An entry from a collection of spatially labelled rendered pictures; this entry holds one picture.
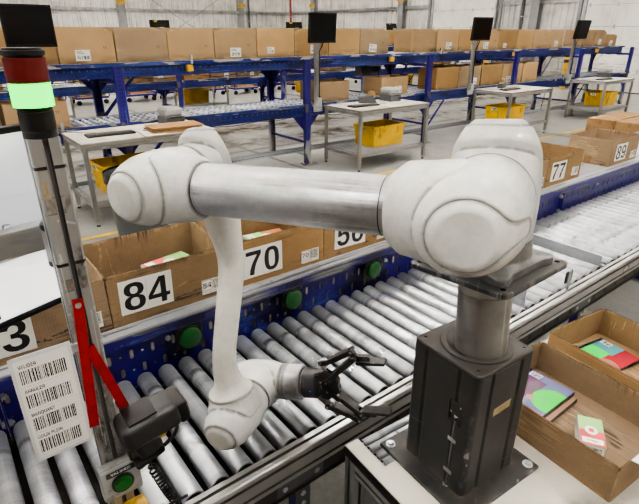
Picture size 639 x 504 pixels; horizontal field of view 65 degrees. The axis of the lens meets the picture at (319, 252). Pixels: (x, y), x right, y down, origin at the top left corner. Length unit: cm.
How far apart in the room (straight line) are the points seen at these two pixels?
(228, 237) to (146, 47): 517
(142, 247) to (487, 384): 125
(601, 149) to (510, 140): 288
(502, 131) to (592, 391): 90
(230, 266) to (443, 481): 68
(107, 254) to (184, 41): 482
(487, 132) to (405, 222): 25
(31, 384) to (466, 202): 69
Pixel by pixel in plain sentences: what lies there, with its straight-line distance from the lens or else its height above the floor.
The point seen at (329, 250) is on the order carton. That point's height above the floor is 92.
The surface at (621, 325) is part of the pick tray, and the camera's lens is 188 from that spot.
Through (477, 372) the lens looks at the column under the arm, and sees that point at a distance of 104.
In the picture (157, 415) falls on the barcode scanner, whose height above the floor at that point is 108.
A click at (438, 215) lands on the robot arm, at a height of 146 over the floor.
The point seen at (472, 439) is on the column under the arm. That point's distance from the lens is 113.
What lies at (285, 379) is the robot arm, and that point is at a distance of 128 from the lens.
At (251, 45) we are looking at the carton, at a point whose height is 153.
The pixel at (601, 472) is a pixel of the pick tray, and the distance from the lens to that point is 132.
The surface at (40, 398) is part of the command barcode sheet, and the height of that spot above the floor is 116.
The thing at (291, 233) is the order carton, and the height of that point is 103.
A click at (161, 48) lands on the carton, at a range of 631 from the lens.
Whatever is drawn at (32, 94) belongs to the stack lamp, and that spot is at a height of 161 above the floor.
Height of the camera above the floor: 168
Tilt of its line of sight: 24 degrees down
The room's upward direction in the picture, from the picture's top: straight up
